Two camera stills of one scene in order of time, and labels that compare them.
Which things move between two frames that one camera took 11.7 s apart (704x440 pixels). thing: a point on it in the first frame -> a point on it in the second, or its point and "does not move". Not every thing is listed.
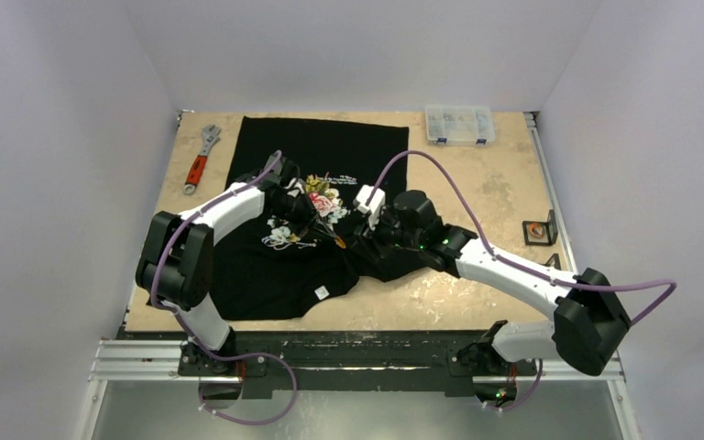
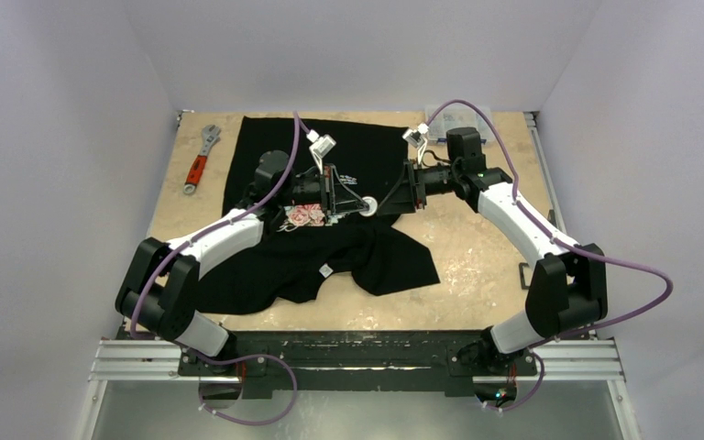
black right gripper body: [379, 233] -> [416, 185]
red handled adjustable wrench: [194, 175] does not move
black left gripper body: [296, 211] -> [313, 190]
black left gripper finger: [320, 225] -> [343, 199]
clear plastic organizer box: [459, 125] does not move
